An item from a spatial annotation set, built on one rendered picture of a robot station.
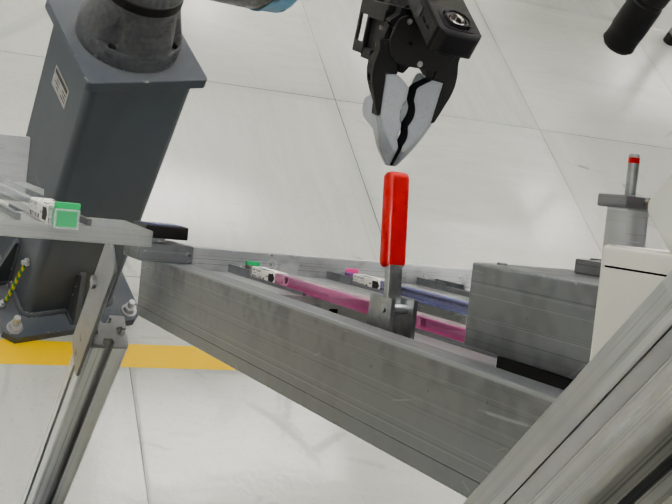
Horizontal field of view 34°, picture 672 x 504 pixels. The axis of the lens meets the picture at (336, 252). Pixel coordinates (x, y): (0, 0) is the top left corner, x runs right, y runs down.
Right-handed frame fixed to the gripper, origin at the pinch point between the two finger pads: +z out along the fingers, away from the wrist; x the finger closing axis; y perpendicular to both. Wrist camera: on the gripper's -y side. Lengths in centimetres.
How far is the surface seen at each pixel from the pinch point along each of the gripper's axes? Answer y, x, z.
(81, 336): 9.7, 25.5, 24.1
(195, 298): -9.7, 21.0, 12.5
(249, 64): 154, -40, 11
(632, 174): -47.1, 11.2, -9.3
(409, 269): 7.3, -8.6, 13.8
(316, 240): 107, -44, 40
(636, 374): -66, 25, -6
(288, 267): 7.1, 5.7, 14.5
